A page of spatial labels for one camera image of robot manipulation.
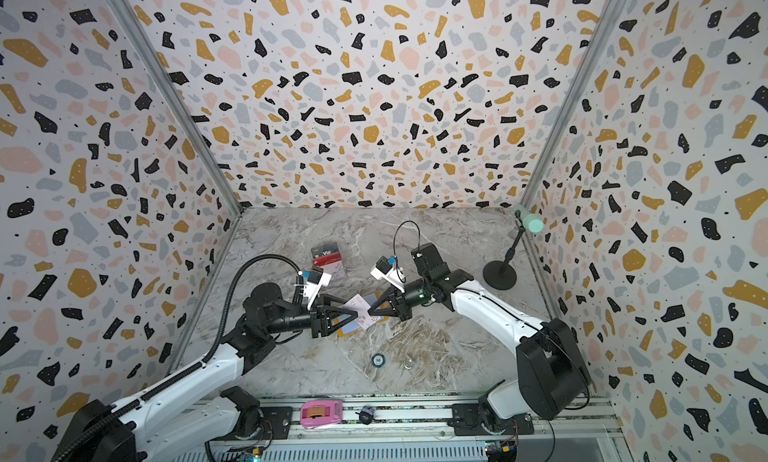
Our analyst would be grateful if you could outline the small black knob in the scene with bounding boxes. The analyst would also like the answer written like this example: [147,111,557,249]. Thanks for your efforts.
[356,406,375,425]

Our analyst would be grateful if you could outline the left black corrugated cable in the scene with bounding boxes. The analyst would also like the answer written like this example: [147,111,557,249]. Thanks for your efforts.
[50,253,301,462]

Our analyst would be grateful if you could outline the clear acrylic card box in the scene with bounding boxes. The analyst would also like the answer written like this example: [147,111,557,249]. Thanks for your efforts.
[311,242,346,276]

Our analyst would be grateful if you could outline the right circuit board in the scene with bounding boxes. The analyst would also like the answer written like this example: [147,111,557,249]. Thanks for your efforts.
[485,439,518,462]

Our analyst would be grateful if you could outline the black microphone stand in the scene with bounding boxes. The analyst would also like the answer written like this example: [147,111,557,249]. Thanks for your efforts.
[482,225,526,291]

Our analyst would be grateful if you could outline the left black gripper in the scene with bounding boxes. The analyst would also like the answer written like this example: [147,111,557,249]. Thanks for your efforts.
[268,294,359,340]

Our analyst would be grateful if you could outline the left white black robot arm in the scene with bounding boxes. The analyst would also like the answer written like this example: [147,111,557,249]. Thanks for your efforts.
[53,283,357,461]

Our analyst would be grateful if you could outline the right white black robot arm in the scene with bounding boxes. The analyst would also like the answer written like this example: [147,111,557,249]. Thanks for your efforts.
[368,243,590,434]

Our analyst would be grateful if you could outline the green circuit board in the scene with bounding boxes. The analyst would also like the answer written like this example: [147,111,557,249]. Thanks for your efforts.
[236,447,264,462]

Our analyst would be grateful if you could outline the pink tape dispenser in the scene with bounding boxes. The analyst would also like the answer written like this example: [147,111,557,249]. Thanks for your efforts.
[299,399,343,429]

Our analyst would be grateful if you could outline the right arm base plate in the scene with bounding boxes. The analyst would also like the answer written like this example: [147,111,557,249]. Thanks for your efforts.
[448,402,534,437]

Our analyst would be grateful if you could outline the yellow leather card holder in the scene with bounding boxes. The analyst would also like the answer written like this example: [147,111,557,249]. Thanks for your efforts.
[335,290,391,338]

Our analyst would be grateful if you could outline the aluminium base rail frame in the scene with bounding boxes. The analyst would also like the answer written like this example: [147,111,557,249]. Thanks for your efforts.
[170,391,632,461]

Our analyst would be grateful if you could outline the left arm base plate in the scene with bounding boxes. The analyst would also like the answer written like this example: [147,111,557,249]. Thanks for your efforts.
[216,406,293,444]

